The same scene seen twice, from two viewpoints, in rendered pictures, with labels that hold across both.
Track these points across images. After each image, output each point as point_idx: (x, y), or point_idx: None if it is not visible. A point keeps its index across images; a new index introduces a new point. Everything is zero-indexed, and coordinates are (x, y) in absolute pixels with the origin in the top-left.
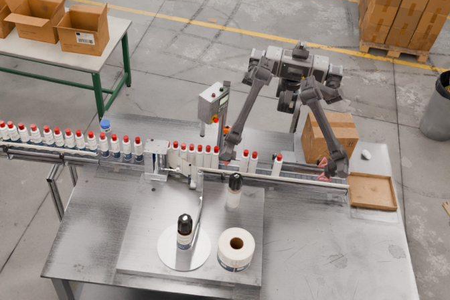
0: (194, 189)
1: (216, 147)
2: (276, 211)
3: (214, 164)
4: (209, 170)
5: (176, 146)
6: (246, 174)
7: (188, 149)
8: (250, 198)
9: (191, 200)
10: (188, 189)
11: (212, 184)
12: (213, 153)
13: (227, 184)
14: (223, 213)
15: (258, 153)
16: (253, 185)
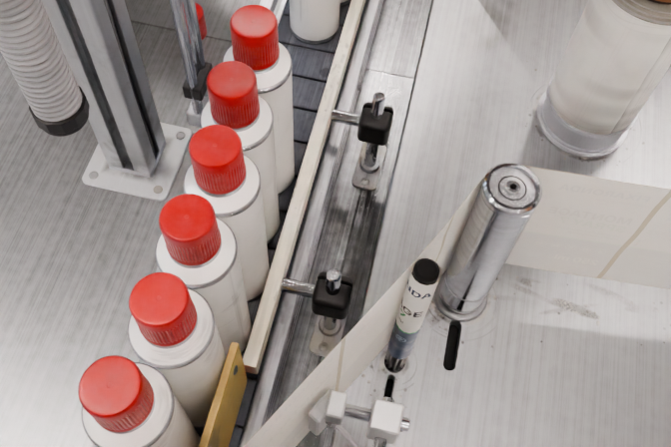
0: (447, 330)
1: (253, 20)
2: None
3: (292, 139)
4: (308, 195)
5: (150, 391)
6: None
7: (193, 275)
8: (520, 23)
9: (557, 359)
10: (457, 374)
11: (410, 204)
12: (272, 82)
13: (413, 119)
14: (648, 173)
15: None
16: (388, 16)
